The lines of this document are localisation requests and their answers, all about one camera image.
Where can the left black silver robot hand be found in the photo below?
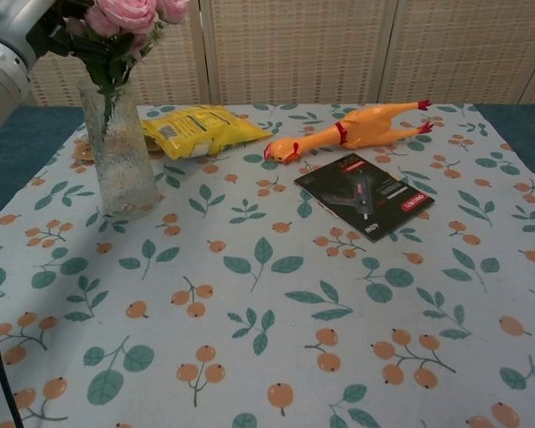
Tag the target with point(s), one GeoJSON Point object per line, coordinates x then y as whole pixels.
{"type": "Point", "coordinates": [13, 20]}

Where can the pink rose bouquet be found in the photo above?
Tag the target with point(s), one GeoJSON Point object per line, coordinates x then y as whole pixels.
{"type": "Point", "coordinates": [125, 18]}

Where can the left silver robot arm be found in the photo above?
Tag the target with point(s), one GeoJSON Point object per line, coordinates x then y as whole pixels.
{"type": "Point", "coordinates": [0, 80]}

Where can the clear glass cup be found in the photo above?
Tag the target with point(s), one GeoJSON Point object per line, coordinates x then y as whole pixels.
{"type": "Point", "coordinates": [122, 178]}

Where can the yellow snack bag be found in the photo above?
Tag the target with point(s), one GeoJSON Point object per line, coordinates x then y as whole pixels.
{"type": "Point", "coordinates": [196, 129]}

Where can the yellow rubber chicken toy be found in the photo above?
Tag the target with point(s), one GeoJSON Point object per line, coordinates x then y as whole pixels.
{"type": "Point", "coordinates": [361, 129]}

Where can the floral leaf print tablecloth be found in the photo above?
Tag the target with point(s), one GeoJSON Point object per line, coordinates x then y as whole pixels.
{"type": "Point", "coordinates": [267, 312]}

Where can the black glue gun package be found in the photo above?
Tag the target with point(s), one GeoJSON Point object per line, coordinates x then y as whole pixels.
{"type": "Point", "coordinates": [365, 196]}

